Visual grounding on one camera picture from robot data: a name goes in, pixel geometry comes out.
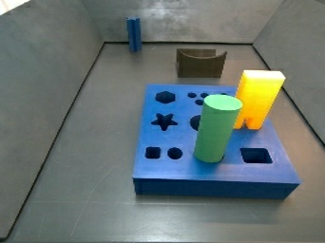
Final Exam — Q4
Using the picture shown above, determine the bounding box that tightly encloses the blue star-profile peg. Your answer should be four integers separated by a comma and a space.
128, 17, 142, 52

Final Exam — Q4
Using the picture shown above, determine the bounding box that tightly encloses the blue shape sorting board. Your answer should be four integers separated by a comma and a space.
133, 84, 301, 199

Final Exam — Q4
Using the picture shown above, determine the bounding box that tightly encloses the green cylinder peg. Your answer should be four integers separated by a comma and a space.
194, 94, 243, 162

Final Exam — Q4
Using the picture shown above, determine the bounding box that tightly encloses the black curved cradle stand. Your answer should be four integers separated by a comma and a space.
177, 48, 228, 78

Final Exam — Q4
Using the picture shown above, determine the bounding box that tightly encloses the yellow arch-shaped block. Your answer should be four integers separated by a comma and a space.
236, 70, 287, 130

